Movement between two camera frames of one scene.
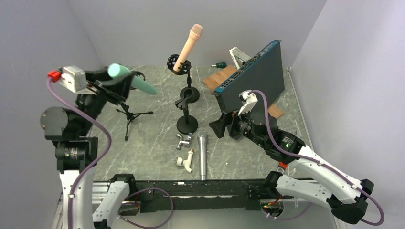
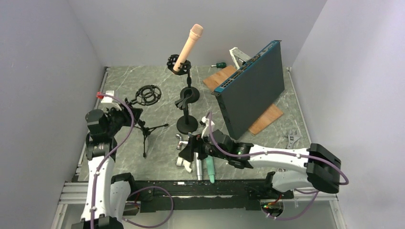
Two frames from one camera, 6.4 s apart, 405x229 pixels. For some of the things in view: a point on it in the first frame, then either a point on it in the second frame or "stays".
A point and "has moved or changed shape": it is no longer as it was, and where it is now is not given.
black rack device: [264, 74] stays
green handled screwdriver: [220, 65] stays
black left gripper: [120, 88] → [124, 112]
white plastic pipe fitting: [186, 163] stays
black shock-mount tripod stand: [130, 115] has moved or changed shape
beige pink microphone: [196, 33] stays
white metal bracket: [239, 57] stays
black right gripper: [219, 126] → [187, 152]
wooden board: [214, 80] stays
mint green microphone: [116, 70] → [210, 164]
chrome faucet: [184, 142] stays
